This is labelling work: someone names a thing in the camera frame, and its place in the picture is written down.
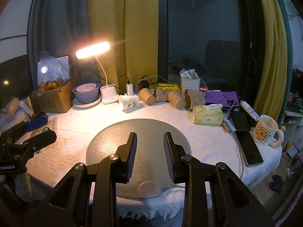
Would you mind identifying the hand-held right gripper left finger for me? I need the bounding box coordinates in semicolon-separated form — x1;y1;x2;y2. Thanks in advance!
25;132;138;227

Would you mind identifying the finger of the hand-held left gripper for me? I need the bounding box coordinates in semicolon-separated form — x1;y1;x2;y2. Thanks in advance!
0;130;57;161
0;112;49;143

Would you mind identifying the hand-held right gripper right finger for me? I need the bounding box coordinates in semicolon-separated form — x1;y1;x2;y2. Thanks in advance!
163;132;276;227

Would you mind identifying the white paper cup green print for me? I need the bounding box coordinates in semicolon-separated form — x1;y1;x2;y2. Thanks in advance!
118;95;140;111

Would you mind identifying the brown paper cup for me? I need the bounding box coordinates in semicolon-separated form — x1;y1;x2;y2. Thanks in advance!
185;94;206;111
153;88;171;103
184;89;204;100
138;88;156;106
167;90;187;110

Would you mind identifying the cardboard box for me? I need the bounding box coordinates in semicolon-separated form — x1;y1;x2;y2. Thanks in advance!
31;79;77;114

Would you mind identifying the round grey mat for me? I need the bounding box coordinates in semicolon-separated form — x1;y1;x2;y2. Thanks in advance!
86;118;192;198

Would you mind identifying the white textured tablecloth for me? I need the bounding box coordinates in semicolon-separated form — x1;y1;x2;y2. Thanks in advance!
14;98;283;219

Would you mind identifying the pink round device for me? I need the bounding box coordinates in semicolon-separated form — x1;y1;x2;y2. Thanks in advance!
137;181;163;199

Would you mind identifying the pale scalloped plate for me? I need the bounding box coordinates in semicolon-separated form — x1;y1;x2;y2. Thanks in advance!
72;95;102;109

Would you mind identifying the clear bag of small fruits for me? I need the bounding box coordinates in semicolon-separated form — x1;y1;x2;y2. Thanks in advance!
37;50;72;93

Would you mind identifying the yellow-green tissue pack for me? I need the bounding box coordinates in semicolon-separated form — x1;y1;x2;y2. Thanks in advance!
192;104;224;125

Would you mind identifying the purple bowl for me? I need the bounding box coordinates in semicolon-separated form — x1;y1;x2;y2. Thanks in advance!
72;83;101;105

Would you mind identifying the pink bowl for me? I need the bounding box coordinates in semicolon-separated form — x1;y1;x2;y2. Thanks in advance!
76;83;97;93

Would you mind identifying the white-framed tablet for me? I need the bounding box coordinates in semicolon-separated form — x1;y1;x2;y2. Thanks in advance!
53;55;72;81

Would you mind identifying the yellow bag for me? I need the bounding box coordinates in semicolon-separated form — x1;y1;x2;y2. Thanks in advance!
156;83;182;94

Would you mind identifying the white plastic basket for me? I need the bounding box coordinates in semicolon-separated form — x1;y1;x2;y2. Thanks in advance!
180;75;201;98

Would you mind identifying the purple pouch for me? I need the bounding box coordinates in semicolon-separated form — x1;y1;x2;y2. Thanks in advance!
205;91;241;107

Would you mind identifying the small black phone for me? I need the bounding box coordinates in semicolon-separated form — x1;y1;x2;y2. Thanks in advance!
231;111;251;131

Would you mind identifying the large black phone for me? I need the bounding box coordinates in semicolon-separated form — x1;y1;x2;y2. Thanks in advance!
234;130;265;168

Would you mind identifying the bunch of sachets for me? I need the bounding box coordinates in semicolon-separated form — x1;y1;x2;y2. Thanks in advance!
180;68;199;80

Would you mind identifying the white tube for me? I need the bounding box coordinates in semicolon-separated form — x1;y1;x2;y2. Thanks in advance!
240;100;260;121

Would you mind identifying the white desk lamp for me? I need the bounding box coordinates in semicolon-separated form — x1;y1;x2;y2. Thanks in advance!
75;41;120;105

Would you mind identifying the white cartoon print mug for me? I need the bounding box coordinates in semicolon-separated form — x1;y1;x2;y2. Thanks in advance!
252;115;284;148

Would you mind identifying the grey-green curtain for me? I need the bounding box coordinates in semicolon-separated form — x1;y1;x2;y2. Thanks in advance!
276;0;293;128
27;0;100;93

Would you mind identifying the dark slipper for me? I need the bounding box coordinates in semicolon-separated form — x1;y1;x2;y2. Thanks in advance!
269;174;285;192

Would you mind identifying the yellow curtain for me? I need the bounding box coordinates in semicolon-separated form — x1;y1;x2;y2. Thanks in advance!
252;0;288;120
86;0;166;93

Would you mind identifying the white device cable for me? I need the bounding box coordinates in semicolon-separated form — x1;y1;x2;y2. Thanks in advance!
160;183;188;191

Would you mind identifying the thin grey cable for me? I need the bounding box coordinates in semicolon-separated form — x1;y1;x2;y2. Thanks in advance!
223;123;246;182

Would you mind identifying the black window frame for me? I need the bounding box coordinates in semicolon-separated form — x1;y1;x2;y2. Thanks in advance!
157;0;259;110

